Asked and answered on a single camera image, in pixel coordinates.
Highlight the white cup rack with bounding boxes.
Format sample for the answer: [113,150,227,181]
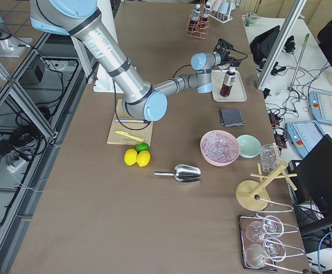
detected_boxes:
[209,0,236,23]

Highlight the cream rabbit tray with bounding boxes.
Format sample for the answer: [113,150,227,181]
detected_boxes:
[211,70,247,102]

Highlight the clear glass mug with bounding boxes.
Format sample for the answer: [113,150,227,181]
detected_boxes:
[260,143,279,172]

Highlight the wine glass on black tray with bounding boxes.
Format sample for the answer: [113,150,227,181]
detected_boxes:
[245,215,299,243]

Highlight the yellow plastic knife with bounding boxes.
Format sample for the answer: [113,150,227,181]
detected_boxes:
[115,130,144,142]

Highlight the wooden mug tree stand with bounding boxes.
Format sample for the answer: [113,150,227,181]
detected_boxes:
[235,142,298,211]

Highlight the copper wire bottle basket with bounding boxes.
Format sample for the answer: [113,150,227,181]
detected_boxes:
[185,10,210,39]

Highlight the metal ice scoop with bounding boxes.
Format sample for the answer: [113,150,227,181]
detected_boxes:
[154,164,201,184]

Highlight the aluminium frame post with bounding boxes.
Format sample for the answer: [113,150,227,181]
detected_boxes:
[256,0,306,91]

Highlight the black small tray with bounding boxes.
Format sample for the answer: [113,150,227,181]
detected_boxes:
[238,215,277,273]

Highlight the pink bowl with ice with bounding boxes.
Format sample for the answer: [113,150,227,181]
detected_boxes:
[200,130,240,167]

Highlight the blue teach pendant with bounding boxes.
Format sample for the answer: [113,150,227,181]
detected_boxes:
[286,120,325,158]
[309,91,332,124]

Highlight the green lime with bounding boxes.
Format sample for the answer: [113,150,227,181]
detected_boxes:
[135,143,149,152]

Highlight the black monitor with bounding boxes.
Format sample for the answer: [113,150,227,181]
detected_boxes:
[288,134,332,237]

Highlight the yellow lemon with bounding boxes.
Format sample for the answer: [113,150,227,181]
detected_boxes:
[136,150,151,167]
[124,148,138,166]

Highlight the grey folded cloth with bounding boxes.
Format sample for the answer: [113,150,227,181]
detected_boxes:
[220,109,245,127]

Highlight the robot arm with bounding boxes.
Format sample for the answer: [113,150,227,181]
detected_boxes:
[30,0,241,121]

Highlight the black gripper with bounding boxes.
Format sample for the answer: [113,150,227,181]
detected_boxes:
[218,51,241,66]

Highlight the steel muddler black tip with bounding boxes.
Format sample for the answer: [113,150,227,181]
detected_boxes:
[114,118,150,124]

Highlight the tea bottle white cap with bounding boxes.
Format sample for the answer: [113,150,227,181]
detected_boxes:
[220,66,236,97]

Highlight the wooden cutting board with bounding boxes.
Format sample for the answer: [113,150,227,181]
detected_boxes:
[106,98,154,145]

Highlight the green bowl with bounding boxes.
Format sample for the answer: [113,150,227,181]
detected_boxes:
[237,135,261,159]

